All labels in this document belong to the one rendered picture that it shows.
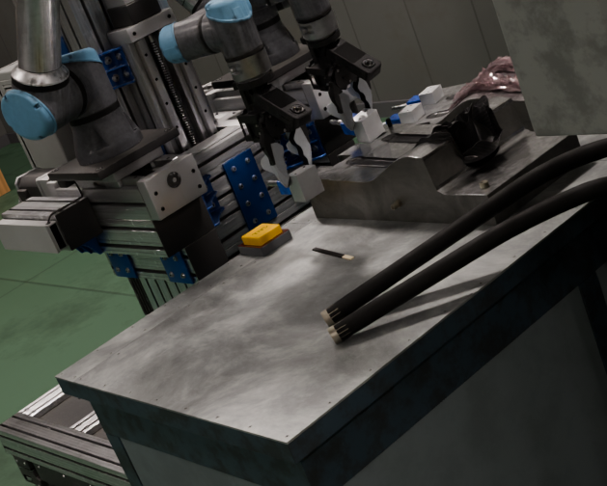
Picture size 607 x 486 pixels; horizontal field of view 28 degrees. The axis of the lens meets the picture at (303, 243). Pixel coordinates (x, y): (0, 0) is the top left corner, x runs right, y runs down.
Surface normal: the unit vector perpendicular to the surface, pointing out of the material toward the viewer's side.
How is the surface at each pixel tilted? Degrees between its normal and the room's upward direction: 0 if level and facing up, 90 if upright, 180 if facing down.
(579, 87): 90
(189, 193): 90
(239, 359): 0
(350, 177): 3
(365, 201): 90
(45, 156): 90
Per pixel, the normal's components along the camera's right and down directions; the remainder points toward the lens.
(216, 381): -0.35, -0.88
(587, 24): -0.70, 0.47
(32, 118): -0.44, 0.57
